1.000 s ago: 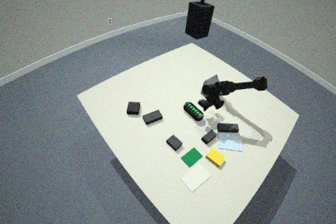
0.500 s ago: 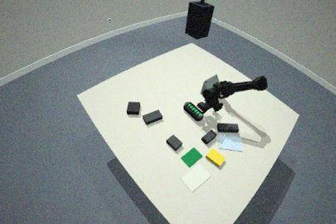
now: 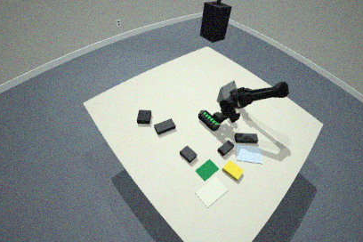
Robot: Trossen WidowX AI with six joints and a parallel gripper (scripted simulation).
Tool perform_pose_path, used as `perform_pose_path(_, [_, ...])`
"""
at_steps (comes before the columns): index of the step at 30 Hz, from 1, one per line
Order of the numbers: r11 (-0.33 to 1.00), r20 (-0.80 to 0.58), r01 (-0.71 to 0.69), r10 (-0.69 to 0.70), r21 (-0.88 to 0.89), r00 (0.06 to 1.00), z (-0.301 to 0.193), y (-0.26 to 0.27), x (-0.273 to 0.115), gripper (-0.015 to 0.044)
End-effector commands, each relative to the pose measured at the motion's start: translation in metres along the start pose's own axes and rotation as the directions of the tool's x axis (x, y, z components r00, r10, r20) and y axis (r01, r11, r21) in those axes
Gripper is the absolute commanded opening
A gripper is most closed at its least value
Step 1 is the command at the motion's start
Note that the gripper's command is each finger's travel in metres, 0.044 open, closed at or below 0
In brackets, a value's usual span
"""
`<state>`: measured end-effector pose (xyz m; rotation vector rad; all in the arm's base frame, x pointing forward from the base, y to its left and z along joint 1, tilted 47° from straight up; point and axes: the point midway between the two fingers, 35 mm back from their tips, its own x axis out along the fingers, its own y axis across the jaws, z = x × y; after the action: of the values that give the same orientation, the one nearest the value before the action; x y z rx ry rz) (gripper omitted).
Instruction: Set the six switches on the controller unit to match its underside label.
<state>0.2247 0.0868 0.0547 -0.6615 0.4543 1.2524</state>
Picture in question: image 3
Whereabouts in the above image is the green flat rectangular block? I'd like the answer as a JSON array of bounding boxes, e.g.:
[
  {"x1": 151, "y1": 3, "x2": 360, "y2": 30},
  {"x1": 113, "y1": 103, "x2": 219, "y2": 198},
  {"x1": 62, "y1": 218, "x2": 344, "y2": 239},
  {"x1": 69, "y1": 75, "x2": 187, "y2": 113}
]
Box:
[{"x1": 195, "y1": 159, "x2": 219, "y2": 181}]

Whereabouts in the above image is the yellow rectangular block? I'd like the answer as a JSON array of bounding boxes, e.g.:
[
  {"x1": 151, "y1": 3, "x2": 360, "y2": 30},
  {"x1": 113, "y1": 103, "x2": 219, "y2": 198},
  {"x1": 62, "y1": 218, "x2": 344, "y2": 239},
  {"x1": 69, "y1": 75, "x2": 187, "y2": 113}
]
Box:
[{"x1": 222, "y1": 160, "x2": 244, "y2": 181}]

